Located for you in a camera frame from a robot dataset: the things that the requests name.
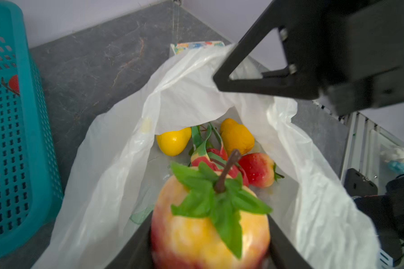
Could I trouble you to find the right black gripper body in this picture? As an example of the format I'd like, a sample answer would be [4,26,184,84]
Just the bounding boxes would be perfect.
[310,1,404,115]

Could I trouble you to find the colourful tissue pack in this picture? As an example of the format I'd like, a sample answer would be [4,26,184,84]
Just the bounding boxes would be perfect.
[169,41,225,57]

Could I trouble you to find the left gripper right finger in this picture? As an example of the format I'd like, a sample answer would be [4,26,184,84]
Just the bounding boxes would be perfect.
[266,215,312,269]

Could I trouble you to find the fake orange fruit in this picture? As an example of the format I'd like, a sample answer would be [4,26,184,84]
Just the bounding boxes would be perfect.
[220,118,255,155]

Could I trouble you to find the small red fruit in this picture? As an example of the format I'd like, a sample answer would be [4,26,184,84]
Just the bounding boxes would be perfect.
[1,75,20,96]

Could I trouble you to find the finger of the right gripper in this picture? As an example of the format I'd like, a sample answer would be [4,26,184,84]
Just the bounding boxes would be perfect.
[213,1,327,100]

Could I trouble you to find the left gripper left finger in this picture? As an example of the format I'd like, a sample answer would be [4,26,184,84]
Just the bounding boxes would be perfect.
[106,212,153,269]

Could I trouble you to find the fake yellow lemon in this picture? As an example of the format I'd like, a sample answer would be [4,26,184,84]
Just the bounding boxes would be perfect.
[156,127,191,157]

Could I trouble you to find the fake red dragon fruit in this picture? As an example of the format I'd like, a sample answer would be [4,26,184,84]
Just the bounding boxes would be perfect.
[189,123,249,193]

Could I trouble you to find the fake red peach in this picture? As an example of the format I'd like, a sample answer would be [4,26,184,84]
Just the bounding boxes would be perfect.
[150,150,271,269]

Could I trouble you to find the blue toy ice cream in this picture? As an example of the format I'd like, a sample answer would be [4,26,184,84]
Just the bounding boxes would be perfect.
[380,146,404,174]

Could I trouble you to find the teal plastic basket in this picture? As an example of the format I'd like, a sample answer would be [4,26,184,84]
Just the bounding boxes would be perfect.
[0,1,64,258]

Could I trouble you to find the white plastic bag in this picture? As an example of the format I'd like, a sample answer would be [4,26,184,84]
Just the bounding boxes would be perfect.
[31,43,381,269]

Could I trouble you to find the fake peach with leaves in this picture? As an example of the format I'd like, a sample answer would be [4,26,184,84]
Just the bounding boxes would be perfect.
[239,152,284,188]

